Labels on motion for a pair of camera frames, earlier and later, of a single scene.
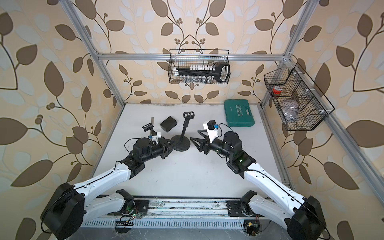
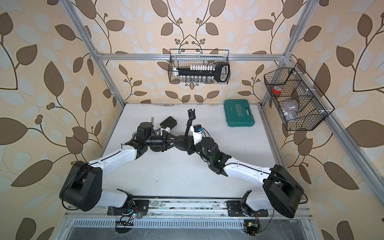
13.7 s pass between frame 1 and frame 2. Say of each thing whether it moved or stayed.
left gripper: moved
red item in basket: stayed
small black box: stayed
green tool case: stayed
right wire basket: stayed
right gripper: moved
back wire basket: stayed
